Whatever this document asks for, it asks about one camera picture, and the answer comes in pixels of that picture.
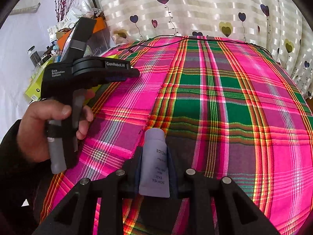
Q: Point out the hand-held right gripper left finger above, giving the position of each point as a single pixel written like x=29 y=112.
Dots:
x=136 y=176

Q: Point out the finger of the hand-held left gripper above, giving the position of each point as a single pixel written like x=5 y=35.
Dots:
x=117 y=78

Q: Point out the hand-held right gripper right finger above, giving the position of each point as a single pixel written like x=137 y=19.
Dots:
x=172 y=181

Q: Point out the lavender tube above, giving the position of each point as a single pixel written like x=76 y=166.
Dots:
x=154 y=164

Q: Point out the white yellow-rimmed tray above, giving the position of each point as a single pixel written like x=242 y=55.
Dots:
x=96 y=88

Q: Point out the person's left forearm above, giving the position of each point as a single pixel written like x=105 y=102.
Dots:
x=19 y=188

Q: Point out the person's left hand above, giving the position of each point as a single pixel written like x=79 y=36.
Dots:
x=36 y=117

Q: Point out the yellow-green cardboard box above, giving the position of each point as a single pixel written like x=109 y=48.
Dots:
x=34 y=88

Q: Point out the dark lidded jar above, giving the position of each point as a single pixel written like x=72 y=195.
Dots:
x=34 y=56

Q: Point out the pile of small packets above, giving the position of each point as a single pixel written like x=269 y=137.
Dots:
x=61 y=25

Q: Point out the orange lidded storage box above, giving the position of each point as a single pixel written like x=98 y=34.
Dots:
x=99 y=25

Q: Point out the purple decorative branches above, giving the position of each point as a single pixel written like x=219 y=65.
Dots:
x=61 y=0

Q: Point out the cream heart print curtain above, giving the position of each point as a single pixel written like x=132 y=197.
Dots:
x=207 y=5

